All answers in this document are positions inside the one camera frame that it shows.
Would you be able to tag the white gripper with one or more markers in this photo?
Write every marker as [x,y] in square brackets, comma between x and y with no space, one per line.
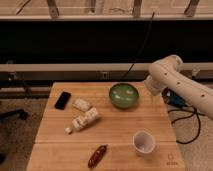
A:
[153,86]

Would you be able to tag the green ceramic bowl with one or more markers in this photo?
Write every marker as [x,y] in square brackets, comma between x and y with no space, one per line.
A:
[123,95]

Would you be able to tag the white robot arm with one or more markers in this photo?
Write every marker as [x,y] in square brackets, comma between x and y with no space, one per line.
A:
[165,73]

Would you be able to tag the blue object on floor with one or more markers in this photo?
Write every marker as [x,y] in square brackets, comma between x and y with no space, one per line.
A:
[171,98]

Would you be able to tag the white paper cup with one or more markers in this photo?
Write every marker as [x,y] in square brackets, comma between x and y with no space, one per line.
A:
[143,143]

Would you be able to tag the white plastic bottle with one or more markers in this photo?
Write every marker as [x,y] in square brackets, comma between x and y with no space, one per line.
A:
[83,121]

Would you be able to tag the small white packet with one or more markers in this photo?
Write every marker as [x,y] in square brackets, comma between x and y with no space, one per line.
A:
[82,105]

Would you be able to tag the black smartphone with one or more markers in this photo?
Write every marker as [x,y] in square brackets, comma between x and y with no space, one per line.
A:
[62,100]

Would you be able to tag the office chair base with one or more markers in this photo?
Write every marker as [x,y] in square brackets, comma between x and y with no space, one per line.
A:
[22,114]

